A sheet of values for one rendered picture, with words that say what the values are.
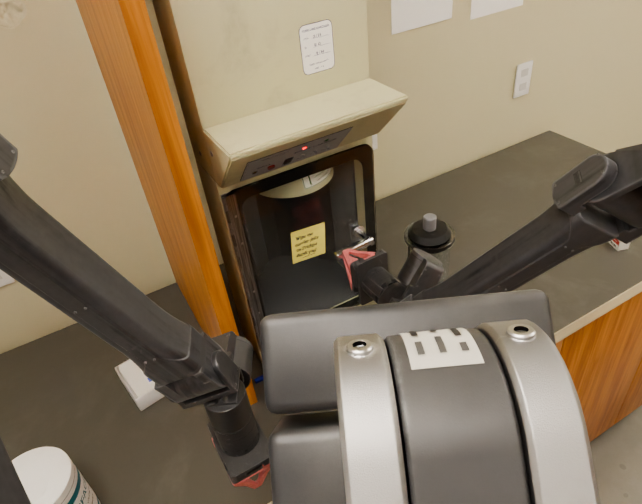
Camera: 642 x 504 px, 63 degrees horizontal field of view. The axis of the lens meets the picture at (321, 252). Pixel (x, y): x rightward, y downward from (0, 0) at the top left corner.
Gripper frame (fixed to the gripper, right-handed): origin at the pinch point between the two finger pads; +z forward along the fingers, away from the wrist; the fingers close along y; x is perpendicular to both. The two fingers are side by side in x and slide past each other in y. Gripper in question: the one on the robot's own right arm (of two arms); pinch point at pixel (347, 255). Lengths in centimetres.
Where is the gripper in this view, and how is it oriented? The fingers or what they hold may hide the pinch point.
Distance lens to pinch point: 104.0
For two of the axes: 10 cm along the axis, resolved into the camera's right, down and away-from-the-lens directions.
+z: -5.0, -4.8, 7.2
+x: -8.6, 3.8, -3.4
